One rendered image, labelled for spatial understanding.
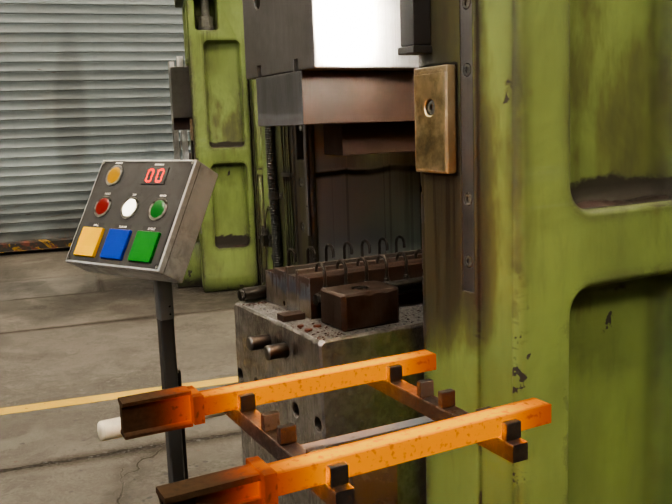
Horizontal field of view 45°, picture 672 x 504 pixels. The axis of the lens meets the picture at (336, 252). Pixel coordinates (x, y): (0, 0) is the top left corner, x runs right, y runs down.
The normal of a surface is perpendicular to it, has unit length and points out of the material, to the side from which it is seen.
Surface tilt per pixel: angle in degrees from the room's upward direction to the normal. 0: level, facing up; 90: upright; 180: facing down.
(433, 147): 90
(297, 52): 90
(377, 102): 90
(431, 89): 90
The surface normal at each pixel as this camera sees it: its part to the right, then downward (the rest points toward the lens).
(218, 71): 0.22, 0.13
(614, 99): 0.49, 0.10
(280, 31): -0.87, 0.11
